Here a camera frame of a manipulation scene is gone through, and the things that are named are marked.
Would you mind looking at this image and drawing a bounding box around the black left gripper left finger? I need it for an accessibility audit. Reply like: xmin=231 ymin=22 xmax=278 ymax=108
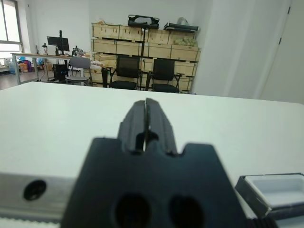
xmin=118 ymin=99 xmax=146 ymax=153

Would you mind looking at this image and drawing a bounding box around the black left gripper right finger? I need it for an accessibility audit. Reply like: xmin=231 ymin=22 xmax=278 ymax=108
xmin=146 ymin=97 xmax=178 ymax=155

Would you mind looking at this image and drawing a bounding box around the black box base white insert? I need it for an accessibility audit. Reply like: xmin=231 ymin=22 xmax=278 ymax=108
xmin=235 ymin=172 xmax=304 ymax=219

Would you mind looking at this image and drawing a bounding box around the pale wooden crate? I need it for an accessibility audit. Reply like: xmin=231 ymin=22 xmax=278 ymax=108
xmin=92 ymin=22 xmax=121 ymax=40
xmin=91 ymin=38 xmax=117 ymax=54
xmin=171 ymin=44 xmax=202 ymax=63
xmin=173 ymin=60 xmax=199 ymax=76
xmin=168 ymin=30 xmax=198 ymax=48
xmin=90 ymin=68 xmax=105 ymax=85
xmin=118 ymin=25 xmax=146 ymax=43
xmin=147 ymin=28 xmax=171 ymax=45
xmin=92 ymin=52 xmax=119 ymax=71
xmin=115 ymin=40 xmax=144 ymax=57
xmin=177 ymin=76 xmax=193 ymax=93
xmin=147 ymin=42 xmax=173 ymax=59

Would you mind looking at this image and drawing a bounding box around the black mesh chair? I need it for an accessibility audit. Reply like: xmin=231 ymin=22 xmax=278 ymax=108
xmin=108 ymin=55 xmax=143 ymax=90
xmin=146 ymin=58 xmax=185 ymax=94

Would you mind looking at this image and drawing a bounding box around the grey office chair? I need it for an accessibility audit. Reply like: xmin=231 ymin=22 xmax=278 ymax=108
xmin=65 ymin=57 xmax=94 ymax=86

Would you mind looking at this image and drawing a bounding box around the black stand pole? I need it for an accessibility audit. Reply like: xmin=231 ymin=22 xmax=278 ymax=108
xmin=142 ymin=28 xmax=149 ymax=57

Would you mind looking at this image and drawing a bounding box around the black computer tower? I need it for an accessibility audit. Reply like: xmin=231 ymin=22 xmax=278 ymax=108
xmin=52 ymin=63 xmax=67 ymax=81

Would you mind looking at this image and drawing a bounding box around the black flat case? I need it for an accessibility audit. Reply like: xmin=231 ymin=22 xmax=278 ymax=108
xmin=163 ymin=21 xmax=200 ymax=33

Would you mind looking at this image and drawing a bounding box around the black carry bag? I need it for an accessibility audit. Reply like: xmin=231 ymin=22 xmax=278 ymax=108
xmin=128 ymin=14 xmax=160 ymax=29

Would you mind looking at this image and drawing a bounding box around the black computer monitor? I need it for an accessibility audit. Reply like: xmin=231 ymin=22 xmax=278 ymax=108
xmin=47 ymin=30 xmax=70 ymax=56

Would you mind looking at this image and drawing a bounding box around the wooden top desk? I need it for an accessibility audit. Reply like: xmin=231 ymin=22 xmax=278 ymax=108
xmin=11 ymin=52 xmax=72 ymax=84

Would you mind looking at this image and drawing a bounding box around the colourful bags pile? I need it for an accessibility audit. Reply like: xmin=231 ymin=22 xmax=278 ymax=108
xmin=19 ymin=60 xmax=32 ymax=73

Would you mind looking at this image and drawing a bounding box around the blue water jug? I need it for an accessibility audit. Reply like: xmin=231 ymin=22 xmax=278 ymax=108
xmin=9 ymin=58 xmax=19 ymax=75

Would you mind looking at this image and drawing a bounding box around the white door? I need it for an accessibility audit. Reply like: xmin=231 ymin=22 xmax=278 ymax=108
xmin=258 ymin=0 xmax=304 ymax=105

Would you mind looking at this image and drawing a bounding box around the large room window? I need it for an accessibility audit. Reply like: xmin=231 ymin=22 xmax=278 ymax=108
xmin=0 ymin=0 xmax=24 ymax=61

